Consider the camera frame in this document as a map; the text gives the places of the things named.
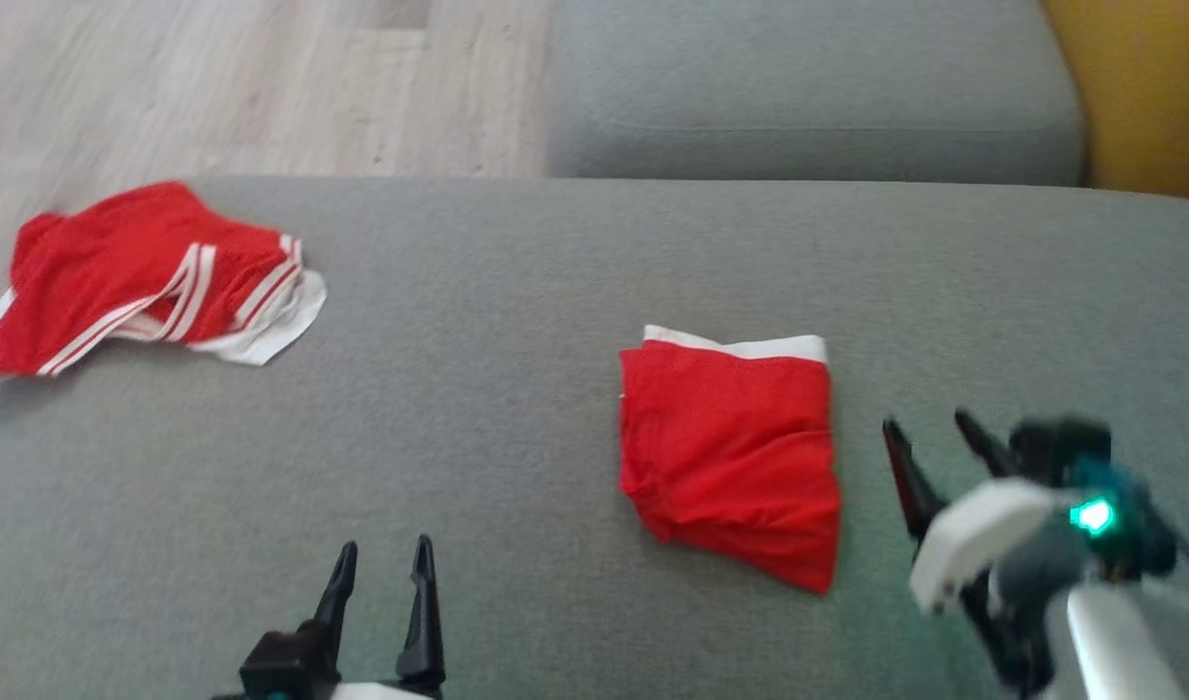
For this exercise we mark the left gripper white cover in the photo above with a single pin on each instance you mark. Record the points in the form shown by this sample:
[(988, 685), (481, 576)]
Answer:
[(380, 693)]

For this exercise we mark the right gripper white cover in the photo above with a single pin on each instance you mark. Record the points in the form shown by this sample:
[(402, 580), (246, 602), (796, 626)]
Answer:
[(983, 535)]

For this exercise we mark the red shorts white waistband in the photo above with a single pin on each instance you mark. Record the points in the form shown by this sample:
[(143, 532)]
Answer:
[(730, 447)]

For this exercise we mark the red basketball jersey white stripes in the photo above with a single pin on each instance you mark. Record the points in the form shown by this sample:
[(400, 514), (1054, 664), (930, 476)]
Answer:
[(98, 267)]

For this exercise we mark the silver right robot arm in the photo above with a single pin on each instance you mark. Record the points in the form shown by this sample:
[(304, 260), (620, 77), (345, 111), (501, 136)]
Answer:
[(1124, 647)]

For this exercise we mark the large grey sofa seat cushion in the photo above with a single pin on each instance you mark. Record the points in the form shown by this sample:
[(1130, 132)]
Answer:
[(458, 467)]

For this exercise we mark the small grey sofa cushion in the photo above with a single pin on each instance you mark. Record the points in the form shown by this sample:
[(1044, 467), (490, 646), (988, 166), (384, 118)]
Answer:
[(808, 87)]

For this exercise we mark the mustard yellow sofa cushion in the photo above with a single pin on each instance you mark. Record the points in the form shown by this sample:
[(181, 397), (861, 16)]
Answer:
[(1148, 87)]

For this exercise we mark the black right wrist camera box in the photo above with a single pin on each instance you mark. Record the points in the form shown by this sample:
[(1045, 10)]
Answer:
[(1061, 447)]

